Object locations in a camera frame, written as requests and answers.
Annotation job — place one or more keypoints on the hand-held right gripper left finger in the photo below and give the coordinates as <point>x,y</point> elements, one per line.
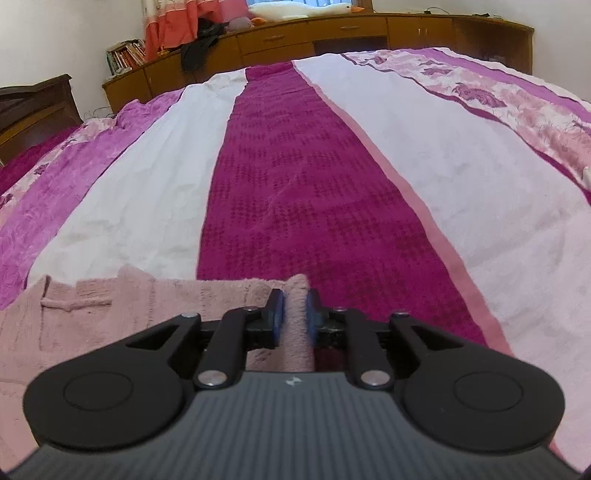
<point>277,318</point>

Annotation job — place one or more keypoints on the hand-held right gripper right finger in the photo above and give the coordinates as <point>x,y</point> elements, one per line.
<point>310,319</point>

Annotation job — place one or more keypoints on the pink knitted sweater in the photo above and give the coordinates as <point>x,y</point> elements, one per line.
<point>115,325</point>

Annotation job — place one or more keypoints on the magenta and white striped blanket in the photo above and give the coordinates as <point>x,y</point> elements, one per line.
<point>300,184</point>

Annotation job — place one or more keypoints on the long wooden cabinet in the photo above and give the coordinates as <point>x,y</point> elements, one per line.
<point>277,42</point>

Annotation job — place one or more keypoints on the black garment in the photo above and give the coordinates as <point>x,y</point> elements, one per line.
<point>198,48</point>

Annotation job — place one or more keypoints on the row of books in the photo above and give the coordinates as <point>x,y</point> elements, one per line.
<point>127,55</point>

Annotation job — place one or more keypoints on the white goose plush toy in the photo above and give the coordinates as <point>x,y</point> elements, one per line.
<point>291,10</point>

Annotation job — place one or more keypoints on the cream and orange curtain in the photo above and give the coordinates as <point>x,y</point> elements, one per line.
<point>171,23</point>

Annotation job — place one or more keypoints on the window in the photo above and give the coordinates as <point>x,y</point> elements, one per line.
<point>295,2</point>

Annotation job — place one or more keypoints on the dark wooden headboard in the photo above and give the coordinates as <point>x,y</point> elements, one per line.
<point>32,115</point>

